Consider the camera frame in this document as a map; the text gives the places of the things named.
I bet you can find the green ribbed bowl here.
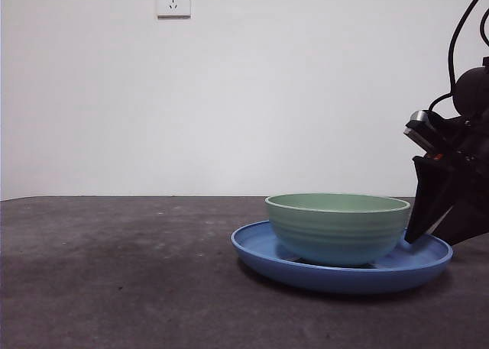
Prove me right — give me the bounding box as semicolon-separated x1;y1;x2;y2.
264;192;412;267

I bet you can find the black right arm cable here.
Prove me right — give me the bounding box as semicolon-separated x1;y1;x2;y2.
446;0;489;95

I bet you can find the blue round plate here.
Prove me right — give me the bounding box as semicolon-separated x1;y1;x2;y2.
230;219;455;296

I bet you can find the white wall socket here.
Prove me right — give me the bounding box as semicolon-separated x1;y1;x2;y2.
156;0;192;21

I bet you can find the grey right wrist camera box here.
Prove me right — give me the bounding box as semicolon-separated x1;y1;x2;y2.
404;109;441;152

